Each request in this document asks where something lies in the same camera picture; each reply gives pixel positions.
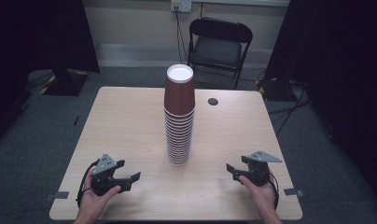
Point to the grey tape strip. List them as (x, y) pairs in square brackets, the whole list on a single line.
[(57, 195), (293, 192)]

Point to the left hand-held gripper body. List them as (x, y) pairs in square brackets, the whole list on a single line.
[(104, 182)]

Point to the stack of brown paper cups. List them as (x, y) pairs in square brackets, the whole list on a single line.
[(179, 102)]

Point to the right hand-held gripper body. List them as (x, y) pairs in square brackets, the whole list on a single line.
[(257, 172)]

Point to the black folding chair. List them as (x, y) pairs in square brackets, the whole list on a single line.
[(217, 49)]

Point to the person's left hand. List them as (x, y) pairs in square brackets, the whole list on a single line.
[(91, 203)]

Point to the black stand base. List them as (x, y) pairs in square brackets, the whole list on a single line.
[(65, 82)]

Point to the white wall socket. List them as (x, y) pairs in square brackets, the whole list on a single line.
[(181, 5)]

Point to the person's right hand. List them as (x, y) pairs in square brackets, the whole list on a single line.
[(263, 197)]

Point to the black curtain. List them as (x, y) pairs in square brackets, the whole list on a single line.
[(37, 34), (339, 62)]

